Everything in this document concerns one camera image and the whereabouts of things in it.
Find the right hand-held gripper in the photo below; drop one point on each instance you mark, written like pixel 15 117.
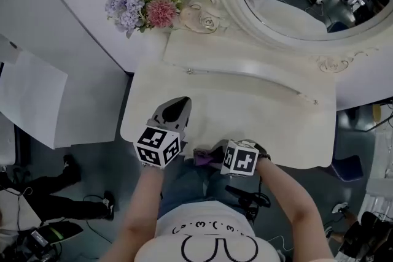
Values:
pixel 241 161

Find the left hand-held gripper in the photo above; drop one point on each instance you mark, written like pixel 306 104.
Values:
pixel 153 144

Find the purple grey cloth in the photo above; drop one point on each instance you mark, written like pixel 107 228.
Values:
pixel 204 161

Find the person's right forearm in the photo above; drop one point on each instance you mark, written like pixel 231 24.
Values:
pixel 291 202

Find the person's left forearm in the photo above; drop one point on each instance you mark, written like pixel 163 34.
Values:
pixel 138 208

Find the white dressing table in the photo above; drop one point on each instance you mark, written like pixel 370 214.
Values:
pixel 245 119

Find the person's blue jeans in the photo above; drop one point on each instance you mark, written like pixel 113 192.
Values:
pixel 184 187

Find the person in white shirt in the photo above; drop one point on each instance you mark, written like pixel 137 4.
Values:
pixel 199 218

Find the artificial flower bouquet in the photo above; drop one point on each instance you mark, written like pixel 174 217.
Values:
pixel 159 13

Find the dark blue chair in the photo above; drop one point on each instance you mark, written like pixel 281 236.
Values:
pixel 348 167

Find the white board panel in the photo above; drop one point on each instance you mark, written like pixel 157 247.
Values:
pixel 30 101

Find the black device green stripe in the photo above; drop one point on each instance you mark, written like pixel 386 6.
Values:
pixel 61 230

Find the yellow stool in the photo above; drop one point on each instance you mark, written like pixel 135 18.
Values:
pixel 376 113

